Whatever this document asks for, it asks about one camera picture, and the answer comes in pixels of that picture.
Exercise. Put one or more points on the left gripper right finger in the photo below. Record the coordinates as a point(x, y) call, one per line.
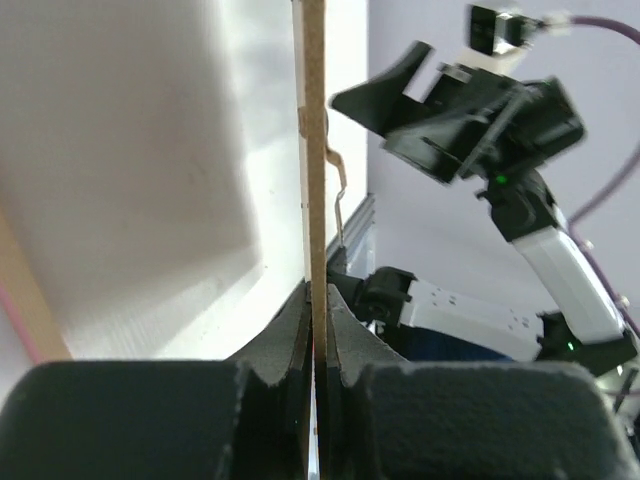
point(388, 418)

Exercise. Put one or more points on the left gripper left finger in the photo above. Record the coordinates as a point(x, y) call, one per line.
point(245, 417)

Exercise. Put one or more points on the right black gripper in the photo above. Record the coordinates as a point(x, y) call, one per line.
point(472, 123)

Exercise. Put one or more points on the brown cardboard backing board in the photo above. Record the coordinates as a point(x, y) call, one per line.
point(309, 43)

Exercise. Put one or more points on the pink picture frame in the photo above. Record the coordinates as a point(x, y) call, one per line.
point(25, 305)

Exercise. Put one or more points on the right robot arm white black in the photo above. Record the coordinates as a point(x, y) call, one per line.
point(588, 327)

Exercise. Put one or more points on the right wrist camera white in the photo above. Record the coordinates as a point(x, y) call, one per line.
point(498, 36)

